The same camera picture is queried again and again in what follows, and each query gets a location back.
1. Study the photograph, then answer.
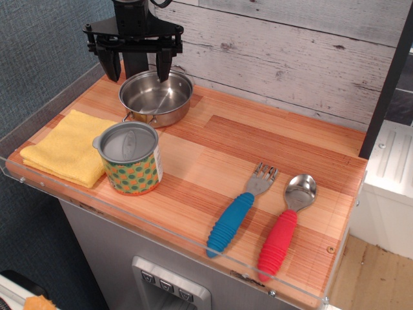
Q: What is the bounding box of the white toy appliance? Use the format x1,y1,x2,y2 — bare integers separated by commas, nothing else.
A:
349,121,412,258

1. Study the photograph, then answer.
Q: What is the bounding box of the red handled spoon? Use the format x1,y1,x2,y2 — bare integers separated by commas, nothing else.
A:
257,174,317,282

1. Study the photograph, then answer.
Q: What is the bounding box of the black vertical post right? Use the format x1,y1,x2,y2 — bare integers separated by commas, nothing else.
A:
358,2,412,160

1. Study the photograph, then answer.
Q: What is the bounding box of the clear acrylic table guard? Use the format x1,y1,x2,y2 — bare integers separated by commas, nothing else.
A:
1,66,367,309

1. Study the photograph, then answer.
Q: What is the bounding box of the silver dispenser button panel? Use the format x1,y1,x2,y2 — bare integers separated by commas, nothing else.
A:
132,256,212,310

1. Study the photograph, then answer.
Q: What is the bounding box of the blue handled fork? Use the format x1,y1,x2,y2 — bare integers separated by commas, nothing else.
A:
206,163,278,258

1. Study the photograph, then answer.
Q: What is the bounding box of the green orange patterned can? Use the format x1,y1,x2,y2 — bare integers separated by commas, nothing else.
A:
92,121,163,196

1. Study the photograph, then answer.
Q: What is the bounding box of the black vertical post left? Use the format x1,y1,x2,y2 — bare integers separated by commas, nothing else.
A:
123,52,148,78

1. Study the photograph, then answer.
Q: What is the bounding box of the grey toy fridge cabinet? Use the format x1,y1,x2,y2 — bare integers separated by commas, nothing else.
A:
61,200,296,309

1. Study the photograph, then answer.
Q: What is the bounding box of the yellow folded cloth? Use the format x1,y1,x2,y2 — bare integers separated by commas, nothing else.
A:
20,110,116,188

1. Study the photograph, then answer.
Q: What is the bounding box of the stainless steel pot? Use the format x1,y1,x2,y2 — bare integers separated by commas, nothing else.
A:
119,70,194,128

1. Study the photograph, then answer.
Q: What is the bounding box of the orange object bottom left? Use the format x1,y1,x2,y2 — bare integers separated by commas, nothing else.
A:
23,295,56,310

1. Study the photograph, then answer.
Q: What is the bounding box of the black vertical post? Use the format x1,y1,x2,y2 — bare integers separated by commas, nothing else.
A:
123,52,148,78
358,2,412,160

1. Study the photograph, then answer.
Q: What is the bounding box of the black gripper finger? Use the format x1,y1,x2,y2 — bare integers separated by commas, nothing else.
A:
97,50,121,82
156,48,172,83

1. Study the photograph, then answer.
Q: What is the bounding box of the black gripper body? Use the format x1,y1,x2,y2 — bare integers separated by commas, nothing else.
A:
83,1,184,55

